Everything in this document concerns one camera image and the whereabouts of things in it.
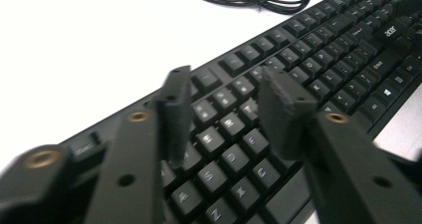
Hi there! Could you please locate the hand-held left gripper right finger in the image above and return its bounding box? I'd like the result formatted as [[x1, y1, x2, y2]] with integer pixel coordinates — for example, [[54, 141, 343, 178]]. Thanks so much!
[[258, 67, 318, 162]]

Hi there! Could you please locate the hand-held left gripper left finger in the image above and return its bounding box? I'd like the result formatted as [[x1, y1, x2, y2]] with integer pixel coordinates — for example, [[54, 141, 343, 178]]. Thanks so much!
[[154, 65, 195, 169]]

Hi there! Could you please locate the black computer keyboard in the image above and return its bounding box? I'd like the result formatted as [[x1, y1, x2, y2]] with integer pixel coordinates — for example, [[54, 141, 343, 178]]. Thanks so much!
[[59, 0, 422, 224]]

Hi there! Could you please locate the white board table cover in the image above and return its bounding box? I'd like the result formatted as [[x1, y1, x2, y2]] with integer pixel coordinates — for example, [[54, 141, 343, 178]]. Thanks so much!
[[0, 0, 422, 173]]

